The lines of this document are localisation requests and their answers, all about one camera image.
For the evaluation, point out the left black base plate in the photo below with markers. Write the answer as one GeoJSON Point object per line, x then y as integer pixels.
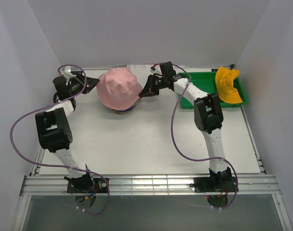
{"type": "Point", "coordinates": [100, 186]}

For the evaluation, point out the pink bucket hat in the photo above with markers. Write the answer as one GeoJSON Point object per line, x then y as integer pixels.
{"type": "Point", "coordinates": [118, 88]}

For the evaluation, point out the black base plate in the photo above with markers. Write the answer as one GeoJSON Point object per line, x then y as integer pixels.
{"type": "Point", "coordinates": [209, 185]}
{"type": "Point", "coordinates": [100, 186]}

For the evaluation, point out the gold wire hat stand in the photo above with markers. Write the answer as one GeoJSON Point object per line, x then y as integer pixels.
{"type": "Point", "coordinates": [122, 112]}

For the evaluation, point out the aluminium rail frame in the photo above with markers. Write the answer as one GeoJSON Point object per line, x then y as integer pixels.
{"type": "Point", "coordinates": [136, 152]}

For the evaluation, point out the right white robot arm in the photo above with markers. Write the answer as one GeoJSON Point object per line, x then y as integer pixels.
{"type": "Point", "coordinates": [208, 118]}

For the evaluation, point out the blue bucket hat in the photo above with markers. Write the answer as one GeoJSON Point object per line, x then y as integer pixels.
{"type": "Point", "coordinates": [131, 107]}

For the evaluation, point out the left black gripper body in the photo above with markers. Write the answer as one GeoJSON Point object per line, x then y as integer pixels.
{"type": "Point", "coordinates": [77, 85]}

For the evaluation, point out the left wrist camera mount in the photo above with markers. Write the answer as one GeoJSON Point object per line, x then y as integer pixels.
{"type": "Point", "coordinates": [66, 72]}

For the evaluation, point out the yellow bucket hat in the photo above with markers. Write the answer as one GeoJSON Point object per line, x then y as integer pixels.
{"type": "Point", "coordinates": [224, 81]}

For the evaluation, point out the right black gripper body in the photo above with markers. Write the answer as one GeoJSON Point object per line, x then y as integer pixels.
{"type": "Point", "coordinates": [162, 84]}

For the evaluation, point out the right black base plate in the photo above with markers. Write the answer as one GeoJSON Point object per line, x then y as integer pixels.
{"type": "Point", "coordinates": [209, 185]}

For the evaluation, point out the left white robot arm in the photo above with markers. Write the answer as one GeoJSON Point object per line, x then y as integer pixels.
{"type": "Point", "coordinates": [54, 133]}

